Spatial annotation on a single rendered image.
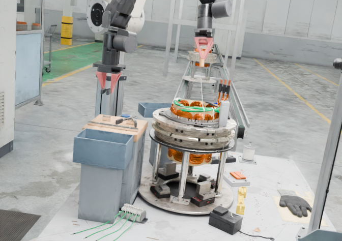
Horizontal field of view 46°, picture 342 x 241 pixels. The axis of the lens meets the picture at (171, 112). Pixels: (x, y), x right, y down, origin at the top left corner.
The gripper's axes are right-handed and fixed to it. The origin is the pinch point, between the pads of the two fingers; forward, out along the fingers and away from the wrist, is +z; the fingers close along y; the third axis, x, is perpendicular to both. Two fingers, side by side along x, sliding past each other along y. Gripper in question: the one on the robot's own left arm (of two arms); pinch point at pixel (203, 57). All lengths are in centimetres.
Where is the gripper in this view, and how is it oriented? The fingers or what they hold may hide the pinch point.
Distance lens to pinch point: 150.5
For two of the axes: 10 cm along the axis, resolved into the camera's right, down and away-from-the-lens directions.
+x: -9.9, -0.4, 1.6
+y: 1.5, 1.4, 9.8
